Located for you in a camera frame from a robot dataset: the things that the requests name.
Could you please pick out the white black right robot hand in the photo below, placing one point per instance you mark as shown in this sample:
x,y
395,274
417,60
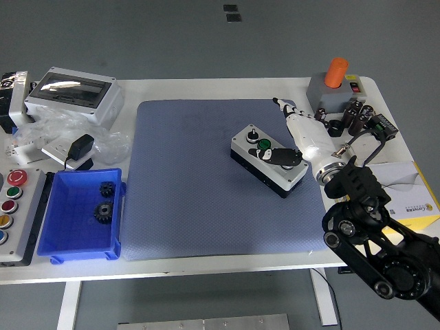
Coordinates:
x,y
309,137

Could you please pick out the grey four-button control box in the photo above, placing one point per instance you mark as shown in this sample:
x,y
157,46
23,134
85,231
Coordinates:
x,y
242,146

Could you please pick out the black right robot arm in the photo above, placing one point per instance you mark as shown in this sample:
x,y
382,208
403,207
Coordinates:
x,y
385,268

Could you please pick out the black printed capacitor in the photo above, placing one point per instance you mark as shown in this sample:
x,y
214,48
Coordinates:
x,y
326,124

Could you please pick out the orange cylinder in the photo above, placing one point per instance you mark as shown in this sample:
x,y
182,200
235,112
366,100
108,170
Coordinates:
x,y
336,72

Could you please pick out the black terminal module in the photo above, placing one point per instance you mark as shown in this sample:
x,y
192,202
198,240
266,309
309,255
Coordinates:
x,y
386,125

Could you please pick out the yellow white cardboard box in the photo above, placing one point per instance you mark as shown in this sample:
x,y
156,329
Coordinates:
x,y
405,185

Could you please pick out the grey-blue textured mat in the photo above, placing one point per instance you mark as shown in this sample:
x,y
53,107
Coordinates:
x,y
192,192

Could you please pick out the black table control panel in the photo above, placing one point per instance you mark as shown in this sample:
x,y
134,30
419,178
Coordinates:
x,y
343,270

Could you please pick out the dark floor plate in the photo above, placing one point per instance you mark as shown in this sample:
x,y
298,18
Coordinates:
x,y
230,8
233,18

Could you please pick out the white table leg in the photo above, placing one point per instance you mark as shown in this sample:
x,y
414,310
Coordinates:
x,y
68,306
324,302

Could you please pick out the clear plastic bag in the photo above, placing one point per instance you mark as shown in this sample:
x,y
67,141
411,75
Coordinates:
x,y
110,144

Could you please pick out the small black gear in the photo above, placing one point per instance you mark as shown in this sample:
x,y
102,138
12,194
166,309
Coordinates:
x,y
107,189

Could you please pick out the grey metal plate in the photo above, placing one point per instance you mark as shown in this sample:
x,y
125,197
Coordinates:
x,y
206,323

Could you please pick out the large black gear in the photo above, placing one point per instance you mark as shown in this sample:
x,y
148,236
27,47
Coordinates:
x,y
103,212

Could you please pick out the black power adapter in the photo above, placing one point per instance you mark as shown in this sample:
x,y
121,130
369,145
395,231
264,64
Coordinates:
x,y
80,146

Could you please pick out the white power socket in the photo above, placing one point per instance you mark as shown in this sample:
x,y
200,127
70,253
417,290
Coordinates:
x,y
55,149

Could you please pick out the blue plastic bin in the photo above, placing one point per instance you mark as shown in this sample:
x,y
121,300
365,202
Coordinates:
x,y
72,237

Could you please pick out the white metal device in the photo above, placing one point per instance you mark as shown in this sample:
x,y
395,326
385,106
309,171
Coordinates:
x,y
17,106

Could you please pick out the large grey pushbutton station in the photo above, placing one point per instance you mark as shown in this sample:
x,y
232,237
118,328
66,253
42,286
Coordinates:
x,y
24,227

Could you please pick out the grey switch box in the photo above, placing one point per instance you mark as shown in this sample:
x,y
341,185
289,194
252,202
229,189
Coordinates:
x,y
316,91

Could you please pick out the grey enclosure with clear lid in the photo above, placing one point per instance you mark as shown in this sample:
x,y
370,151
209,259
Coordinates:
x,y
89,103

